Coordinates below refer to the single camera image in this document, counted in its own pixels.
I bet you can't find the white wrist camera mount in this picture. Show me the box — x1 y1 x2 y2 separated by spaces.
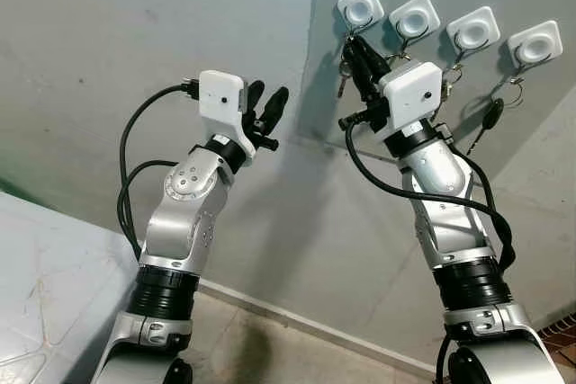
377 61 445 134
197 69 259 147

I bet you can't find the black car key with ring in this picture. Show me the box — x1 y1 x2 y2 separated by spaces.
467 76 528 156

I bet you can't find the silver key on ring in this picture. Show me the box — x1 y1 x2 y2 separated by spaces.
387 37 418 67

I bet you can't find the white plastic table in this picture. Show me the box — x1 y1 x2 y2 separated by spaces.
0 190 146 384

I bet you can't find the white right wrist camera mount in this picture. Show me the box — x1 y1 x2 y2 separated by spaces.
377 61 445 134

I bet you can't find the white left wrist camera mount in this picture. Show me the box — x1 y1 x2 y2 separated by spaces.
197 69 259 147

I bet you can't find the white square wall hook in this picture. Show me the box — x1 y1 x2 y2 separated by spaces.
337 0 386 31
445 5 502 55
506 19 564 68
388 0 442 42

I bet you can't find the silver key bunch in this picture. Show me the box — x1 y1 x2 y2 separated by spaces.
440 49 468 103

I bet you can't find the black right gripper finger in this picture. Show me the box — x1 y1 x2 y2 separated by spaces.
344 34 368 88
356 36 390 74

